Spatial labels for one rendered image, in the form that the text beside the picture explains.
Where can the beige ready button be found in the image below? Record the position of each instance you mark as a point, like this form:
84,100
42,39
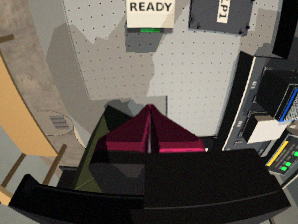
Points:
152,16

